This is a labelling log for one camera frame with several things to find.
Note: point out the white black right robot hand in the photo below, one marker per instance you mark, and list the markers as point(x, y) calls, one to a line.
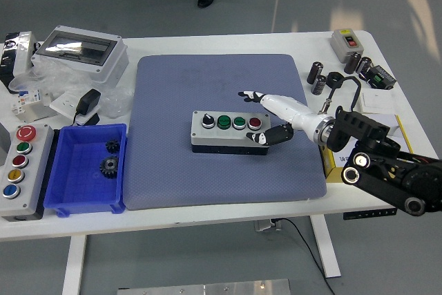
point(290, 108)

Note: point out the grey four-button control box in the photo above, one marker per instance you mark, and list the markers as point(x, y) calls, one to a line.
point(228, 136)

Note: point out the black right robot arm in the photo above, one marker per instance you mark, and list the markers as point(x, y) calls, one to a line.
point(380, 170)

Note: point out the grey five-button control box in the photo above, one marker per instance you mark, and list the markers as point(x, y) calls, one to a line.
point(34, 157)

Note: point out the black cylindrical capacitor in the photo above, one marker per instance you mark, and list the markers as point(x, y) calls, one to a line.
point(352, 63)
point(363, 65)
point(315, 72)
point(318, 85)

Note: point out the black hex nut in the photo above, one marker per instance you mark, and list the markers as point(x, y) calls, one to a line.
point(330, 79)

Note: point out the yellow white cardboard box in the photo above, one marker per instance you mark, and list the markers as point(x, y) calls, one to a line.
point(333, 170)

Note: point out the black module with green label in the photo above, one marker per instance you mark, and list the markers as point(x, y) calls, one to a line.
point(381, 77)

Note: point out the grey under-table power box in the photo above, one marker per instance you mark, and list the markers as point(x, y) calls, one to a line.
point(266, 225)

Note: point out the grey-blue padded mat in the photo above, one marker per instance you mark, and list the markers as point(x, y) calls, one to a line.
point(193, 184)

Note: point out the black table control panel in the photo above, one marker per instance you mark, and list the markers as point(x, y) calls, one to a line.
point(366, 213)

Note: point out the white table leg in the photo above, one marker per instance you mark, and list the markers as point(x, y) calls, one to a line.
point(326, 246)
point(74, 264)

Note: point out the small black bevel gear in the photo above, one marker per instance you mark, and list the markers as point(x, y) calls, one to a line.
point(112, 145)

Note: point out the large black bevel gear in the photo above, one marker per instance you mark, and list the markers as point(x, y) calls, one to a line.
point(110, 168)

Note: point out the black power adapter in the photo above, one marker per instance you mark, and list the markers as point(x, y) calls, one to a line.
point(88, 99)

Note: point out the blue plastic bin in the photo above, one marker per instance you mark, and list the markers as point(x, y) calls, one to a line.
point(79, 188)

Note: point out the clear plastic bag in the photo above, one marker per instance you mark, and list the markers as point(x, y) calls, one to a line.
point(62, 81)

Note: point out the white circuit breaker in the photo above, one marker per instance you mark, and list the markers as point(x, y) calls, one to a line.
point(27, 98)

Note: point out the black white wrapped device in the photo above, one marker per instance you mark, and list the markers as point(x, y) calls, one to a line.
point(22, 53)

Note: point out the grey metal block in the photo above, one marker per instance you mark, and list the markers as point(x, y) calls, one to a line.
point(3, 146)

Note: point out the grey red-black switch box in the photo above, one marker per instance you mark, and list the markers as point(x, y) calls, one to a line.
point(345, 48)

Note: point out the white wall switch plate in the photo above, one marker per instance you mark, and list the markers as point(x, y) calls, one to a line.
point(380, 101)

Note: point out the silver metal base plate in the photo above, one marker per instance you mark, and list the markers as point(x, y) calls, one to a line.
point(207, 288)

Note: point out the white wall socket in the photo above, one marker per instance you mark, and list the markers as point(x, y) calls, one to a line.
point(64, 101)

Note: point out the grey enclosure with clear lid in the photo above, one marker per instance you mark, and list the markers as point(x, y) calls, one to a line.
point(69, 44)

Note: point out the grey metal bracket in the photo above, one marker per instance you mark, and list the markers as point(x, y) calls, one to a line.
point(38, 113)

